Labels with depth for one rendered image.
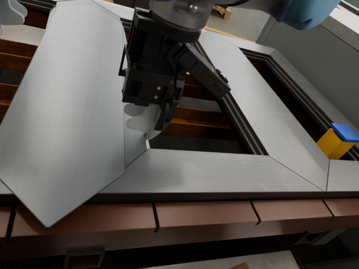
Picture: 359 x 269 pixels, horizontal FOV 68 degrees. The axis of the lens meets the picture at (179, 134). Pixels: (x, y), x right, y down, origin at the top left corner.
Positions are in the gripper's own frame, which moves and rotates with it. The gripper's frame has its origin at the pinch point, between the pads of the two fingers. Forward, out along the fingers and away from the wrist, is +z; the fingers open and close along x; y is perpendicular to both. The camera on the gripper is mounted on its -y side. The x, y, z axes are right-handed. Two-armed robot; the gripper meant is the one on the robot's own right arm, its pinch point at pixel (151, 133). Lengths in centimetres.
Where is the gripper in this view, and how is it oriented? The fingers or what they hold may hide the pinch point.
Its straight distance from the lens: 47.4
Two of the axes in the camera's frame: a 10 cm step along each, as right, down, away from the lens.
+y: -9.2, -0.8, -3.9
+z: -3.2, 7.2, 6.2
